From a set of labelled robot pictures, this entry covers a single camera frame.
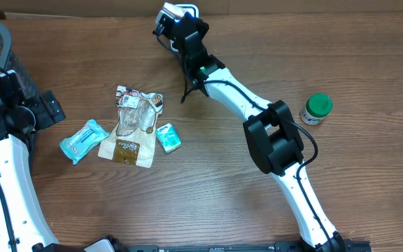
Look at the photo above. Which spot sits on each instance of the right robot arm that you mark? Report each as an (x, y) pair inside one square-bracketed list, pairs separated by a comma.
[(272, 136)]

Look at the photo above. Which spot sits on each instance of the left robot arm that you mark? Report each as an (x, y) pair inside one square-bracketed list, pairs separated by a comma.
[(22, 223)]

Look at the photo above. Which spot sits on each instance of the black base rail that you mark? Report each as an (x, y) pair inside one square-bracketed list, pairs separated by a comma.
[(280, 246)]

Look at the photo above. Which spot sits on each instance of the mint wet wipes pack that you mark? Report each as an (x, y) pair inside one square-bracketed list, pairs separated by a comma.
[(83, 141)]

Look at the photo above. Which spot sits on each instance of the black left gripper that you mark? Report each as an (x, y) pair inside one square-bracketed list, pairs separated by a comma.
[(45, 118)]

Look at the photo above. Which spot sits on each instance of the teal Kleenex tissue pack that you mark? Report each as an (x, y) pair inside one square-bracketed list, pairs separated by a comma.
[(168, 138)]

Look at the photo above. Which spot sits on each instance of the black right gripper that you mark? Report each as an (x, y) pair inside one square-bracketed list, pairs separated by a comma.
[(201, 26)]

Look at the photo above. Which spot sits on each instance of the brown paper bread bag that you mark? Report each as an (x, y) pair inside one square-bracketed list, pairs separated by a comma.
[(132, 141)]

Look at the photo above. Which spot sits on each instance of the green lid jar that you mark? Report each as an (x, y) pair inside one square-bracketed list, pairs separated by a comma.
[(316, 109)]

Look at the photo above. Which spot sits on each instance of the white barcode scanner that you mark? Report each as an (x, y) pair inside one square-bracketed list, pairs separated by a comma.
[(191, 8)]

